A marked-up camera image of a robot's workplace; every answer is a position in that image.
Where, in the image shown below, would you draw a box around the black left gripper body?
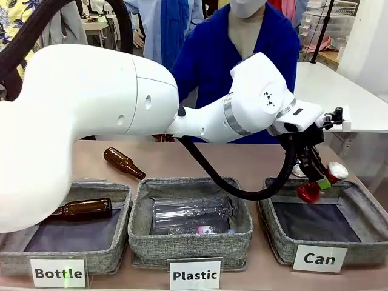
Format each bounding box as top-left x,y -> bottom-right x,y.
279,123 -> 326,159

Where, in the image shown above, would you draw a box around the crushed red can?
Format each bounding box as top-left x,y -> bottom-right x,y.
296,161 -> 350,205

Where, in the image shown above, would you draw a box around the clear plastic bottle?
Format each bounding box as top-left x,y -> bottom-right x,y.
150,195 -> 241,236

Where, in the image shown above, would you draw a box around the brown glass bottle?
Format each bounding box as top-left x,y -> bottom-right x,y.
103,147 -> 147,180
49,197 -> 113,222

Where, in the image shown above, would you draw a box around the crushed silver can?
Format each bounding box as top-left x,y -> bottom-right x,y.
292,159 -> 306,178

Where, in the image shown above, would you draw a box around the grey fabric basket can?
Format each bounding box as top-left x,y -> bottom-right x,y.
257,176 -> 388,268

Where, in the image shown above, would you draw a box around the white Can label sign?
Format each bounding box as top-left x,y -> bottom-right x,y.
292,244 -> 349,274

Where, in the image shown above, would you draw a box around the grey fabric basket plastic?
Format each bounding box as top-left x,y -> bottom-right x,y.
127,176 -> 255,272

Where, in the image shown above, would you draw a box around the grey fabric basket bottle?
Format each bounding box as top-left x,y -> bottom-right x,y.
0,181 -> 133,275

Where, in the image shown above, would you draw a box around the white table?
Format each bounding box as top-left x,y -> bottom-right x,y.
295,61 -> 388,158

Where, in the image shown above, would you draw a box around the pink cloth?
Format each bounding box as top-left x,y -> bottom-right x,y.
302,36 -> 335,55

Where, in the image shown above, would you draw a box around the black stand pole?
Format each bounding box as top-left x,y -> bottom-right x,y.
310,0 -> 336,64

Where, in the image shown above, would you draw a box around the plastic bottle with pink label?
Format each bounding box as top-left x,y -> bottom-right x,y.
169,225 -> 236,236

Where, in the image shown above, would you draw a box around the person in blue hoodie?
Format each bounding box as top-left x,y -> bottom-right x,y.
171,0 -> 301,145

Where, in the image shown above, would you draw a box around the white face mask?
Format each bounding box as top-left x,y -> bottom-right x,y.
229,0 -> 268,18

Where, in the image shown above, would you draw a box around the red floral black pants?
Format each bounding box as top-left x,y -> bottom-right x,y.
152,133 -> 177,143

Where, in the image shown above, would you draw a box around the white Plastic label sign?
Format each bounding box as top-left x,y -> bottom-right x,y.
167,257 -> 224,291

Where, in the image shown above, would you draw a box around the blue scarf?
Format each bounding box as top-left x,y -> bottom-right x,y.
160,0 -> 186,67

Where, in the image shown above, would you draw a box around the mannequin in light blue shirt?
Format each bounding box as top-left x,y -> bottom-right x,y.
123,0 -> 204,65

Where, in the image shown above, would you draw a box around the white background desk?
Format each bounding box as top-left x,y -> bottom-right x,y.
81,20 -> 110,49

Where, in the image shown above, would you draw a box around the grey hooded jacket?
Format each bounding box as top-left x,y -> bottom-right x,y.
41,2 -> 89,48

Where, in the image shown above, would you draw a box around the white Bottle label sign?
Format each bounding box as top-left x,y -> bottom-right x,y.
29,256 -> 89,289

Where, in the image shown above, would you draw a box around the yellow floral shirt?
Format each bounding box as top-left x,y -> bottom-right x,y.
0,0 -> 42,80

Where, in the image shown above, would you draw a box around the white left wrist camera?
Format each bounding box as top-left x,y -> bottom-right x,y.
315,105 -> 352,132

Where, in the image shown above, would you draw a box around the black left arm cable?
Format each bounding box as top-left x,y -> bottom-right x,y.
0,0 -> 297,201

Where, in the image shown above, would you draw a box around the white wire shelf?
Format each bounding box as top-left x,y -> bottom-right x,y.
303,0 -> 360,42

